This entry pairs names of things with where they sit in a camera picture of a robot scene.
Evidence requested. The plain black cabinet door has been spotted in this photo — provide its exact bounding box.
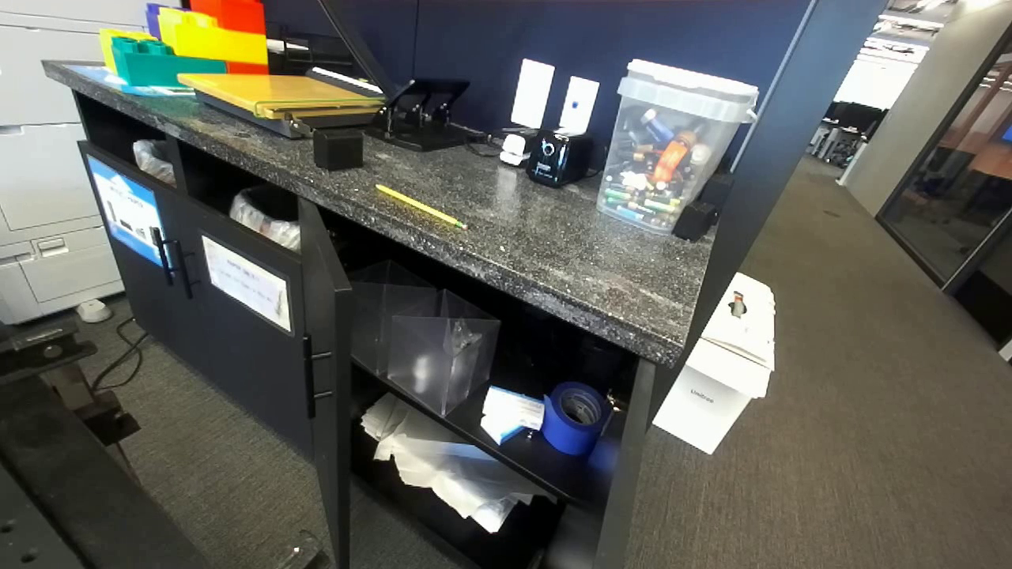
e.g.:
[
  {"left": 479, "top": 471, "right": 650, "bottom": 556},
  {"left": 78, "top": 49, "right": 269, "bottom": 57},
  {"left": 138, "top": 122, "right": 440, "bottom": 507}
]
[{"left": 293, "top": 200, "right": 357, "bottom": 569}]

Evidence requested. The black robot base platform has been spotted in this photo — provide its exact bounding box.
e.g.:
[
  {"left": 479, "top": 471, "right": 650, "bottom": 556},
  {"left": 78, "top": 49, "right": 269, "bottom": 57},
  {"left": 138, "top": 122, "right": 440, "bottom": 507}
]
[{"left": 0, "top": 311, "right": 327, "bottom": 569}]

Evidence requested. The black cabinet with granite top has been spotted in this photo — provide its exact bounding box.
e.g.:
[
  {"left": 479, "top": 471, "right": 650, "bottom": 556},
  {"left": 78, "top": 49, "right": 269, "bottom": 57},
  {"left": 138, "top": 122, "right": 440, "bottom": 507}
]
[{"left": 40, "top": 57, "right": 729, "bottom": 569}]

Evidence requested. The black door with white label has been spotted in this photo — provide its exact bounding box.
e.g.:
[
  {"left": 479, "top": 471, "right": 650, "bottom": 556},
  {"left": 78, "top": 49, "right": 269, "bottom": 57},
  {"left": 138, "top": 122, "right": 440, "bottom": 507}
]
[{"left": 171, "top": 196, "right": 320, "bottom": 458}]

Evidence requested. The black door with blue label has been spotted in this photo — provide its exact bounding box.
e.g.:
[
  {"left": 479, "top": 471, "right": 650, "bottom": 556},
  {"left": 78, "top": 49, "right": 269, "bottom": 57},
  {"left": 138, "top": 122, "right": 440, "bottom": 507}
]
[{"left": 77, "top": 138, "right": 198, "bottom": 353}]

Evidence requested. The glass office door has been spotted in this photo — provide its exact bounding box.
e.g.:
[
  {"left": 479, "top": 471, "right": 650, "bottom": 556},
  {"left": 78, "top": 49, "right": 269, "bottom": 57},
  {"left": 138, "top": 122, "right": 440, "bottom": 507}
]
[{"left": 874, "top": 29, "right": 1012, "bottom": 345}]

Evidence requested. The clear plastic box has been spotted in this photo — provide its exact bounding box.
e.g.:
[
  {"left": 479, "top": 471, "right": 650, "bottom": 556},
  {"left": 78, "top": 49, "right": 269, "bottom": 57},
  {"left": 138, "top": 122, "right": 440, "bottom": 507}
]
[{"left": 349, "top": 260, "right": 502, "bottom": 420}]

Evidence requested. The yellow pencil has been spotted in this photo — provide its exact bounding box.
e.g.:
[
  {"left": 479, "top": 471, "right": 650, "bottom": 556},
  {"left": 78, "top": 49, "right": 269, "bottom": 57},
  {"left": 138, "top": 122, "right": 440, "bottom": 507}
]
[{"left": 374, "top": 181, "right": 470, "bottom": 235}]

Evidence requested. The small white folded cloth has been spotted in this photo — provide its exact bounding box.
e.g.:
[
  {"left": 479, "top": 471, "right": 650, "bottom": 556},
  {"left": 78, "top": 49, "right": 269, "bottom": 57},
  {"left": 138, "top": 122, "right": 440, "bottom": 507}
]
[{"left": 479, "top": 381, "right": 549, "bottom": 449}]

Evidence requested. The small white gadget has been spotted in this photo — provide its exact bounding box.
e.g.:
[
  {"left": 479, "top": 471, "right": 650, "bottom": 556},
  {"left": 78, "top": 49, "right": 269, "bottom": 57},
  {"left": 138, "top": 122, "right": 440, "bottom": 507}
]
[{"left": 495, "top": 129, "right": 534, "bottom": 171}]

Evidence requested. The black device with blue logo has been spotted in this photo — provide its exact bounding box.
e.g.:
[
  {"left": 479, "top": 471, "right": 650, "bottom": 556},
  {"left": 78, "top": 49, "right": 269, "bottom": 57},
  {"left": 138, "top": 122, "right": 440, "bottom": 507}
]
[{"left": 526, "top": 127, "right": 595, "bottom": 193}]

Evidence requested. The blue tape roll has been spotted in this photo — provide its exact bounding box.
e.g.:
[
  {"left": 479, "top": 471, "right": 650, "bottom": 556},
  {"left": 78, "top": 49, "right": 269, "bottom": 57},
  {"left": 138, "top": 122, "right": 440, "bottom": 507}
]
[{"left": 542, "top": 378, "right": 618, "bottom": 458}]

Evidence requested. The black desk stand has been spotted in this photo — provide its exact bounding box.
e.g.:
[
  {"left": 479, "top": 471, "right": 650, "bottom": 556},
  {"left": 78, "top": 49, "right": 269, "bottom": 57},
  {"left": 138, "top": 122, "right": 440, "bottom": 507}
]
[{"left": 375, "top": 76, "right": 489, "bottom": 153}]

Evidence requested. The white crumpled plastic sheet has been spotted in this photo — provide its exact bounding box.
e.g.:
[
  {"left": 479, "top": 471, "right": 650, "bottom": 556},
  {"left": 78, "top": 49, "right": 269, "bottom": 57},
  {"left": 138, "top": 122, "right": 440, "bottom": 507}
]
[{"left": 357, "top": 393, "right": 552, "bottom": 536}]

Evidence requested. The short white card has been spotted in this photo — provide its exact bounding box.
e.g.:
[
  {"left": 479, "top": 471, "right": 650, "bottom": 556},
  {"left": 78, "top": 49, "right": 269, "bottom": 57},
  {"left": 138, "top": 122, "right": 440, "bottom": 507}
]
[{"left": 552, "top": 72, "right": 603, "bottom": 138}]

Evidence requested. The tall white card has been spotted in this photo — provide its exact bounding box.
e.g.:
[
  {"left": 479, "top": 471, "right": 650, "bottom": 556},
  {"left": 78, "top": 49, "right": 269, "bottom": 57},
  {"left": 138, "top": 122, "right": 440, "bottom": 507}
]
[{"left": 510, "top": 57, "right": 561, "bottom": 131}]

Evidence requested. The small black block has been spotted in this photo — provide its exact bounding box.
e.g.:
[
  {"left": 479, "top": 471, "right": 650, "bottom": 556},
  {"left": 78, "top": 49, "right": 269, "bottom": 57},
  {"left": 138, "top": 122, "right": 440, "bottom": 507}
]
[{"left": 669, "top": 196, "right": 724, "bottom": 243}]

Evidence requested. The clear plastic bin with lid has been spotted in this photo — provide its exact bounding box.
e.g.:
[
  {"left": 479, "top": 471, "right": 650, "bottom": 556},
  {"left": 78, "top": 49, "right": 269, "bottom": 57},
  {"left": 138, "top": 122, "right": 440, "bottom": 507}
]
[{"left": 595, "top": 57, "right": 762, "bottom": 231}]

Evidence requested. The small black box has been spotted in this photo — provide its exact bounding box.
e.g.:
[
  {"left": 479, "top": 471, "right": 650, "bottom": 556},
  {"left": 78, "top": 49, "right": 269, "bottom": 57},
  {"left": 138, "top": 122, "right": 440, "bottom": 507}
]
[{"left": 310, "top": 122, "right": 368, "bottom": 172}]

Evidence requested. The white cardboard box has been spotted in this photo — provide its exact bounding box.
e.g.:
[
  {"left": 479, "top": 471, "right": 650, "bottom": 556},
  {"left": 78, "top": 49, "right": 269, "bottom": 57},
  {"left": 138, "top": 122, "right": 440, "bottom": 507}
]
[{"left": 648, "top": 269, "right": 780, "bottom": 458}]

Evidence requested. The large clear plastic bag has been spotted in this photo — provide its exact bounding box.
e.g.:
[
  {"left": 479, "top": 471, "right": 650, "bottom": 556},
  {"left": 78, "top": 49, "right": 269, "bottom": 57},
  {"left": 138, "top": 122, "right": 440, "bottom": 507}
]
[{"left": 229, "top": 182, "right": 307, "bottom": 255}]

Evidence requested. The white paper label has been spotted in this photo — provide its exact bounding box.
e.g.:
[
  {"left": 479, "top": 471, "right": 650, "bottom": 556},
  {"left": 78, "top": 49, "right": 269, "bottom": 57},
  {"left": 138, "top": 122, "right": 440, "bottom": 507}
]
[{"left": 198, "top": 235, "right": 293, "bottom": 336}]

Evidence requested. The yellow flat board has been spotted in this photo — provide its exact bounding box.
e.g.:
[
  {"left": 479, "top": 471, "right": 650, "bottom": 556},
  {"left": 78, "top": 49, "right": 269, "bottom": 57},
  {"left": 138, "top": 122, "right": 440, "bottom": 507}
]
[{"left": 173, "top": 70, "right": 388, "bottom": 138}]

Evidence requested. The small clear plastic bag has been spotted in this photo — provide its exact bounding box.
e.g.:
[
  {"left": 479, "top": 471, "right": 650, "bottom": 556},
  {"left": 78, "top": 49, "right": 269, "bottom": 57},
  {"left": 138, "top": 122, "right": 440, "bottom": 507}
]
[{"left": 129, "top": 135, "right": 180, "bottom": 190}]

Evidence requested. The yellow toy block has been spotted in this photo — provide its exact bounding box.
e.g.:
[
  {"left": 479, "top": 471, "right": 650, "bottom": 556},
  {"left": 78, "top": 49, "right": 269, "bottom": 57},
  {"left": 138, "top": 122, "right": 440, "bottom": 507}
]
[{"left": 156, "top": 5, "right": 272, "bottom": 72}]

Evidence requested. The red toy block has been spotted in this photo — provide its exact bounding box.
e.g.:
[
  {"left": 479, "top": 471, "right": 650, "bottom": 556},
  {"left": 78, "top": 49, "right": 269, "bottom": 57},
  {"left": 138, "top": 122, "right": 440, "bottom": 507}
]
[{"left": 188, "top": 0, "right": 272, "bottom": 36}]

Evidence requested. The blue paper label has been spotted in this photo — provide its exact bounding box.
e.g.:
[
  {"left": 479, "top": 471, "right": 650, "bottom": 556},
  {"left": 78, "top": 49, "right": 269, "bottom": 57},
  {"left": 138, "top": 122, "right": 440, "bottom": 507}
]
[{"left": 86, "top": 153, "right": 171, "bottom": 271}]

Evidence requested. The green toy block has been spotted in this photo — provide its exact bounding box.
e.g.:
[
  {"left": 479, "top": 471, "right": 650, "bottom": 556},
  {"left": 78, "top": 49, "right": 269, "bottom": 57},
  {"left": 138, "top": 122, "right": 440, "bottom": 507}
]
[{"left": 97, "top": 24, "right": 183, "bottom": 94}]

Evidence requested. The white drawer unit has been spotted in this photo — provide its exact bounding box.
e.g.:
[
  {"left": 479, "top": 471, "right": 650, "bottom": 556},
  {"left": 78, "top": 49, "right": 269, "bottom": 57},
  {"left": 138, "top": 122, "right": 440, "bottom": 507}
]
[{"left": 0, "top": 0, "right": 160, "bottom": 328}]

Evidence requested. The black floor cable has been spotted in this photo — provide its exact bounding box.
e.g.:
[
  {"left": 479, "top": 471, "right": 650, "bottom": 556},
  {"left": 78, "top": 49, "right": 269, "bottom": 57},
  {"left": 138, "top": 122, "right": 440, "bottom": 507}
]
[{"left": 86, "top": 311, "right": 152, "bottom": 400}]

